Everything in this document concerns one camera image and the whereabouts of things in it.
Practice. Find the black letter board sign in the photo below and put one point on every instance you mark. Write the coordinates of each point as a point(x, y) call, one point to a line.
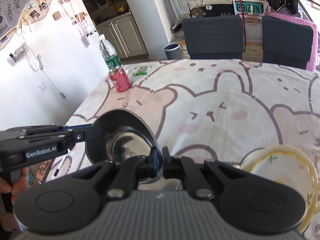
point(215, 10)

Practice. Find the bear pattern tablecloth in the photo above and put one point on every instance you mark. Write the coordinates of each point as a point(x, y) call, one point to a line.
point(223, 109)

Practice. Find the clear water bottle green label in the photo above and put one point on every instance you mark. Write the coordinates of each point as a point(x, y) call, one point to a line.
point(108, 53)

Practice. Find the dark chair left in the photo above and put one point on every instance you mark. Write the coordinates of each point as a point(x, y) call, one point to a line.
point(214, 37)

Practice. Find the teal poizon sign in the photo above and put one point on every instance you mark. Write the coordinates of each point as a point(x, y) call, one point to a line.
point(248, 8)

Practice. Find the dark chair right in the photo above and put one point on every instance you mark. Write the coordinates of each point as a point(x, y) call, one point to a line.
point(287, 42)

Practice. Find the red soda can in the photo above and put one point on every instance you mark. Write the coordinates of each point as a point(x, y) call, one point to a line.
point(120, 79)

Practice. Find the pink cushioned chair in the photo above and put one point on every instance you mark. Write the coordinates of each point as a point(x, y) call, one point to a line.
point(310, 42)

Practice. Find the small round steel bowl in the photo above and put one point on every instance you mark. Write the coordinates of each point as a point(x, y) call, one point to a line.
point(120, 134)

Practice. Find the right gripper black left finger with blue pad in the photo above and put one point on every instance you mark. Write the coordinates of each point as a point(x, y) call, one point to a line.
point(118, 181)

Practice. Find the dark chair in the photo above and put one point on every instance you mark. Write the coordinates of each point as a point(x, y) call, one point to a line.
point(214, 37)
point(287, 42)

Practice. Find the green snack packet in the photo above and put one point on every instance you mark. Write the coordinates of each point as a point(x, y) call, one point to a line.
point(141, 71)

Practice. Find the large cream ceramic bowl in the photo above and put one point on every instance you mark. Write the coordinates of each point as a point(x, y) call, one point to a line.
point(250, 159)

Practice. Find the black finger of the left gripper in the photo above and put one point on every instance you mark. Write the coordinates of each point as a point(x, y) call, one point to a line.
point(81, 133)

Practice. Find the panda photo wall collage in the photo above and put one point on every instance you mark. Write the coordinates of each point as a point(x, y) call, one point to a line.
point(17, 13)

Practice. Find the person's left hand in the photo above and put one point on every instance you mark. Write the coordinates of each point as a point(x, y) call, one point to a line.
point(17, 187)

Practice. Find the white floral scalloped dish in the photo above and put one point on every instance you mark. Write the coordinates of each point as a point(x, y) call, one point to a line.
point(286, 169)

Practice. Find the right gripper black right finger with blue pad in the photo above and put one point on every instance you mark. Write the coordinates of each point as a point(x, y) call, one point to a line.
point(202, 181)

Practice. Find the grey waste bin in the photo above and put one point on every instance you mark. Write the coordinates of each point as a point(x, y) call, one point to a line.
point(173, 51)

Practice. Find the grey kitchen cabinets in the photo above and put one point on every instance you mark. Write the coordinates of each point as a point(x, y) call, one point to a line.
point(123, 33)

